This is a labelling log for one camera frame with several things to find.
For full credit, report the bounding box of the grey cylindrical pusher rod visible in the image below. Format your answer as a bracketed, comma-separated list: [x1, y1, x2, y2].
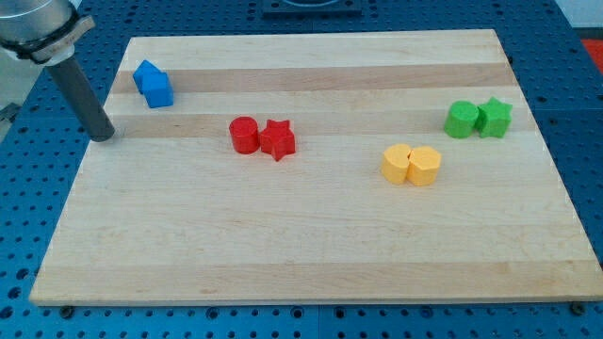
[46, 56, 115, 142]

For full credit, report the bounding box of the white tool mount collar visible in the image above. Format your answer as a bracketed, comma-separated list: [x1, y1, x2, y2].
[2, 14, 95, 64]

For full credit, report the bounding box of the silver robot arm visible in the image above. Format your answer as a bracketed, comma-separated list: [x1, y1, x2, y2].
[1, 0, 115, 142]

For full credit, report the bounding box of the blue triangle block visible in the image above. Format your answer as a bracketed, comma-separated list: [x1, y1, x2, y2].
[133, 59, 161, 94]

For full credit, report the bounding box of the blue cube block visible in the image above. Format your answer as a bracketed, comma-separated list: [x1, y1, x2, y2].
[141, 72, 173, 108]

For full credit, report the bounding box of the red cylinder block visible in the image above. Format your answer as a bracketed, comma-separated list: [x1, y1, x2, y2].
[229, 117, 260, 154]

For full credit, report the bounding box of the red star block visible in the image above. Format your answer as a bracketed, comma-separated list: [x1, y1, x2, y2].
[259, 120, 296, 161]

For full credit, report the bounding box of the wooden board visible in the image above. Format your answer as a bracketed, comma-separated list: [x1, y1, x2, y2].
[29, 29, 602, 306]

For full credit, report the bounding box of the yellow crescent block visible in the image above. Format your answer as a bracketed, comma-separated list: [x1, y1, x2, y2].
[381, 144, 412, 185]

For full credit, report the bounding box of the yellow hexagon block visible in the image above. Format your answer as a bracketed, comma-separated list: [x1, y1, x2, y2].
[406, 146, 442, 186]

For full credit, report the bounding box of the green cylinder block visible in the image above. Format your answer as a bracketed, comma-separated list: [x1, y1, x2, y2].
[444, 101, 479, 138]

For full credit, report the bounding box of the green star block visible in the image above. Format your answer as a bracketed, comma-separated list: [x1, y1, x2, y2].
[475, 97, 513, 138]

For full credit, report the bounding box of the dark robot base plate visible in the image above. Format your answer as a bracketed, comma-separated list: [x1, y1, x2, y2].
[259, 0, 363, 17]

